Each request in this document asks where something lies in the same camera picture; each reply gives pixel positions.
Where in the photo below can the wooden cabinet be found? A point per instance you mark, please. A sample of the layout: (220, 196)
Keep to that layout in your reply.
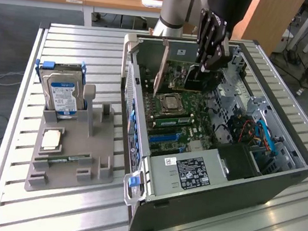
(271, 23)

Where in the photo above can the graphics card with metal bracket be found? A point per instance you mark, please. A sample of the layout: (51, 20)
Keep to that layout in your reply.
(175, 73)

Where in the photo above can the grey power supply unit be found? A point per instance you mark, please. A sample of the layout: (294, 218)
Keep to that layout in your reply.
(164, 177)

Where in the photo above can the silver metal disk bay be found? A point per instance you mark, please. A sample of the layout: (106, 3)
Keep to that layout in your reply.
(233, 99)

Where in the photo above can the long black expansion slot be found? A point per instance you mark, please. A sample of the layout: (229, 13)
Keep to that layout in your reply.
(163, 131)

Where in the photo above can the metal CPU socket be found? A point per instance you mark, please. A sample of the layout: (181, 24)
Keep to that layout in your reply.
(173, 105)

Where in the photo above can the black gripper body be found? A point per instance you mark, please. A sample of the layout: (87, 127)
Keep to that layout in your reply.
(228, 7)

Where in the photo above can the black open PC case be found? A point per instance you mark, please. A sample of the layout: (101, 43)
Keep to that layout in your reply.
(215, 210)

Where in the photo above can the CPU with paste residue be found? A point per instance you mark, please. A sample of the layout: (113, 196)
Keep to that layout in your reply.
(173, 102)

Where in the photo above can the blue expansion slot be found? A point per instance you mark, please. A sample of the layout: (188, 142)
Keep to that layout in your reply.
(165, 138)

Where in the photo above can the hard disk in blue caddy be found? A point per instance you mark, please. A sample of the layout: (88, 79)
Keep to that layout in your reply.
(62, 95)

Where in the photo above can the loose CPU silver lid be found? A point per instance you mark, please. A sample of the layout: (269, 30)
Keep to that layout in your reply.
(50, 140)

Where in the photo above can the green RAM stick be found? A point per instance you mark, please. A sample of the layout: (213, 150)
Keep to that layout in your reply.
(61, 160)
(172, 122)

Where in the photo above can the green motherboard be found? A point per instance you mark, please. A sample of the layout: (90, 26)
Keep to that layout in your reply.
(197, 120)

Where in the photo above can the grey parts rack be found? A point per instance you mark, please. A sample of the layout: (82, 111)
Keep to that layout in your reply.
(76, 146)

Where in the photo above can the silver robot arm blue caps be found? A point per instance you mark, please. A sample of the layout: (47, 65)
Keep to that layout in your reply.
(173, 12)

